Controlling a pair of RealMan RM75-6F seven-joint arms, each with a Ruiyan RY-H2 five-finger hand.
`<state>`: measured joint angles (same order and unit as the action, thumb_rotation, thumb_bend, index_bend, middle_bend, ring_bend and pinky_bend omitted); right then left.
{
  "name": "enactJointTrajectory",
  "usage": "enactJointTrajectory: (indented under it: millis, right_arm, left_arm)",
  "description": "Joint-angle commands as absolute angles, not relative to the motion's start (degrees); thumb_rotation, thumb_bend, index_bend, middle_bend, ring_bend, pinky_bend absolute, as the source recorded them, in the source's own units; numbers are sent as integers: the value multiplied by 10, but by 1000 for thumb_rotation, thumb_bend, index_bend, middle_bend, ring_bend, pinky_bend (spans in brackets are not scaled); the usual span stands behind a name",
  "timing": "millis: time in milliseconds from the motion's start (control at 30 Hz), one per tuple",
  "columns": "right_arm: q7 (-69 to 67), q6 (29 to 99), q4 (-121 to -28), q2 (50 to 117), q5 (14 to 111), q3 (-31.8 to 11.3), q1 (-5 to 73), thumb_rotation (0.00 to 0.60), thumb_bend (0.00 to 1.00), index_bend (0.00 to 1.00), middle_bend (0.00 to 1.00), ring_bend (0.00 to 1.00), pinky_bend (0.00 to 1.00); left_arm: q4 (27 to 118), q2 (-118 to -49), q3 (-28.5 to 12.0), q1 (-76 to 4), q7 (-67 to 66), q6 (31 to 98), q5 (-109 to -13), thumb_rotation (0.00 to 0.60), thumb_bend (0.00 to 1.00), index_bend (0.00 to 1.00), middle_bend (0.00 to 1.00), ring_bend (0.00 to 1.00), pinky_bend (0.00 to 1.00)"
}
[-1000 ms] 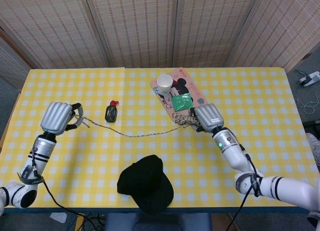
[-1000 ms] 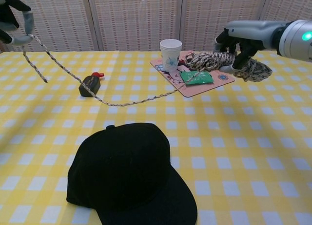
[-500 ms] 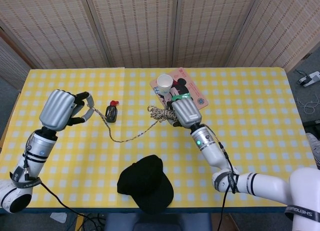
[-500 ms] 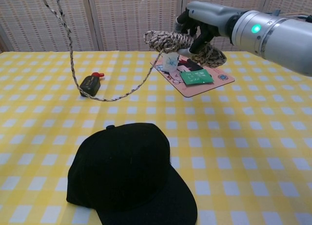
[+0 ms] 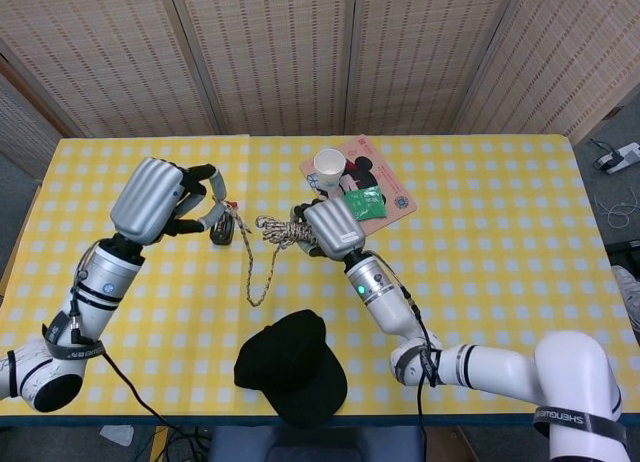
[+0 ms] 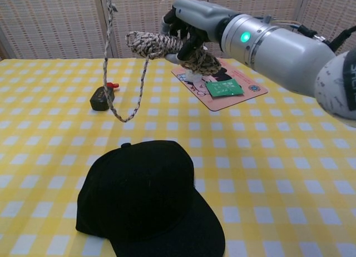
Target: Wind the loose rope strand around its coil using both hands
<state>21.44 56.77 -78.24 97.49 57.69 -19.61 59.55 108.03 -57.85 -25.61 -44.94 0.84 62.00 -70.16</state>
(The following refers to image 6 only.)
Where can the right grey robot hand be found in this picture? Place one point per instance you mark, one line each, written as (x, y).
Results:
(203, 17)

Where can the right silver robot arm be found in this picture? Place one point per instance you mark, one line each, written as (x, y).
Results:
(283, 54)

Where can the green sachet packet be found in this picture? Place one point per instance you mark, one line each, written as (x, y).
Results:
(224, 88)

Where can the pink cartoon mouse pad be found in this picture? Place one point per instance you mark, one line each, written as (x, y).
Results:
(250, 86)

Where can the black bottle with red cap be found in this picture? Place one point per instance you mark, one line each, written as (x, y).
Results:
(98, 101)

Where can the woven folding screen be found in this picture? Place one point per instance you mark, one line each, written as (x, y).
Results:
(55, 23)

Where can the yellow checkered tablecloth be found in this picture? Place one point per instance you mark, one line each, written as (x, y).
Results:
(278, 184)

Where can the black baseball cap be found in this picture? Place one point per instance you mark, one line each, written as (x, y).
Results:
(144, 195)

